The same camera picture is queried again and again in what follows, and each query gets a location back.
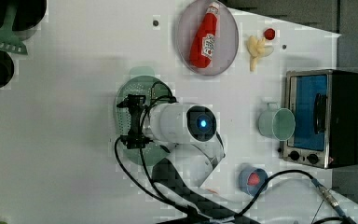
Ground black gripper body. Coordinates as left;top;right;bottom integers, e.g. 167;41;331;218
117;94;151;149

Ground green plastic strainer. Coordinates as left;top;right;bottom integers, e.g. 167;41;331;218
114;66;176;166

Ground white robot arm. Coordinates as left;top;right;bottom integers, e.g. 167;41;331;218
115;94;260;224

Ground red ketchup bottle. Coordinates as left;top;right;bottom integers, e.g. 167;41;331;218
189;2;220;68

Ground red strawberry in bowl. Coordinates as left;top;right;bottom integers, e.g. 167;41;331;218
247;172;260;186

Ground blue small bowl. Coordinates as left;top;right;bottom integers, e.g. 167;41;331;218
238;165;269;196

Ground purple round plate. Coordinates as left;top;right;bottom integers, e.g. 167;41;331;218
175;0;239;76

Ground green plastic mug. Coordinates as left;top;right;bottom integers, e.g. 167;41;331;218
257;103;296;141

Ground peeled banana toy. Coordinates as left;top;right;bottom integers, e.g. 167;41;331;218
246;35;274;72

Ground black round pot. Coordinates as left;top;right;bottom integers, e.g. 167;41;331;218
0;0;48;40

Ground green slotted spatula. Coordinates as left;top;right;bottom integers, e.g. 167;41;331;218
0;0;28;55

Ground red strawberry toy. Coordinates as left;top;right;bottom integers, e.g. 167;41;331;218
264;28;276;40

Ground silver toaster oven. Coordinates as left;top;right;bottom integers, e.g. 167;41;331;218
282;69;358;169

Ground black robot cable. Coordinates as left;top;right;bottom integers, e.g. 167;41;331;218
114;79;358;224

